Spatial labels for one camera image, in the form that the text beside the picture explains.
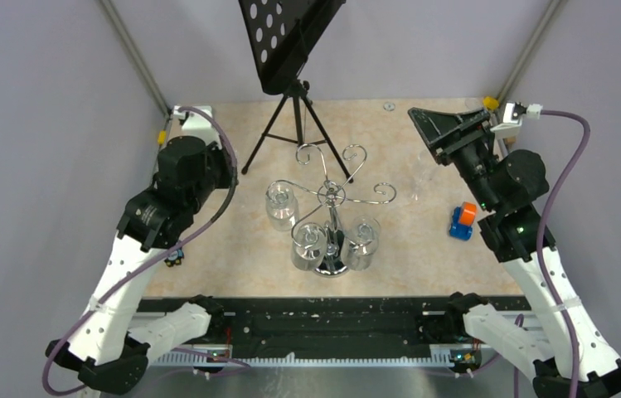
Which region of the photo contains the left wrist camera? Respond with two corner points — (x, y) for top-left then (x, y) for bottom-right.
(172, 105), (221, 146)

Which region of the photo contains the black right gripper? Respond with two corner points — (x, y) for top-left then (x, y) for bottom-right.
(408, 108), (499, 212)

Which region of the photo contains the yellow corner clip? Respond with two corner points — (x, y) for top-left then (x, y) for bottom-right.
(482, 96), (500, 111)
(157, 130), (167, 146)

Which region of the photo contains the chrome wine glass rack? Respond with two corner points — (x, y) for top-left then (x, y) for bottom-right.
(271, 143), (397, 278)

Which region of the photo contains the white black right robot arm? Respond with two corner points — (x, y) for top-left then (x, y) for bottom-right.
(408, 103), (621, 397)

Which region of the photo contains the clear wine glass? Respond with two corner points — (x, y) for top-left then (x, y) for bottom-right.
(265, 182), (299, 231)
(291, 222), (328, 271)
(340, 216), (381, 271)
(410, 149), (444, 201)

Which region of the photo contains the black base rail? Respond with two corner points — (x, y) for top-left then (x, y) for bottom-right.
(137, 295), (534, 364)

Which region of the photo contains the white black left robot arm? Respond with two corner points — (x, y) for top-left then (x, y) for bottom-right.
(41, 134), (238, 396)

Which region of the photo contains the black music stand tripod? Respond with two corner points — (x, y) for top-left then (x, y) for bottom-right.
(239, 1), (353, 182)

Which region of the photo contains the blue orange toy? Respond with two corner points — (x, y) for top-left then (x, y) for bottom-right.
(449, 201), (478, 241)

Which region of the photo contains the blue owl sticker toy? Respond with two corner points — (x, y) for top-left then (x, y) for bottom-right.
(164, 248), (185, 268)

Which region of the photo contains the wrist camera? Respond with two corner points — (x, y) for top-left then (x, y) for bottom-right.
(172, 105), (221, 146)
(491, 101), (543, 139)

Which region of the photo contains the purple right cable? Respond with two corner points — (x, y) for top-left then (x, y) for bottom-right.
(510, 109), (592, 398)

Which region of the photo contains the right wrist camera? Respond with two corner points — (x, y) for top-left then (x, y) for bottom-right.
(491, 101), (543, 139)

